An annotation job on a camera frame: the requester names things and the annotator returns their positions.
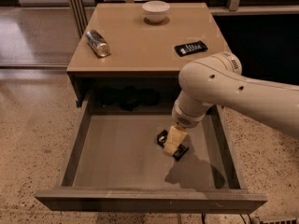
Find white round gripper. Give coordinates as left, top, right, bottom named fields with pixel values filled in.
left=164, top=91, right=212, bottom=156

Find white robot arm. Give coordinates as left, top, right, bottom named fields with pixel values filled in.
left=164, top=52, right=299, bottom=155

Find brown cabinet with counter top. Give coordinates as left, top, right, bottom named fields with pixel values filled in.
left=67, top=3, right=230, bottom=112

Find black snack bar on counter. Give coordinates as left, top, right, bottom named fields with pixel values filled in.
left=174, top=40, right=208, bottom=57

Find silver metal can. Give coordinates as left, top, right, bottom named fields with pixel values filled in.
left=86, top=30, right=110, bottom=58

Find power strip on floor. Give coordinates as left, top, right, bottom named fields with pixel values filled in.
left=253, top=216, right=299, bottom=224

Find white ceramic bowl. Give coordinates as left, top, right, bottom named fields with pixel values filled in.
left=142, top=1, right=170, bottom=23

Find black cables on floor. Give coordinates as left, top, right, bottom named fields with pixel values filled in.
left=200, top=213, right=255, bottom=224

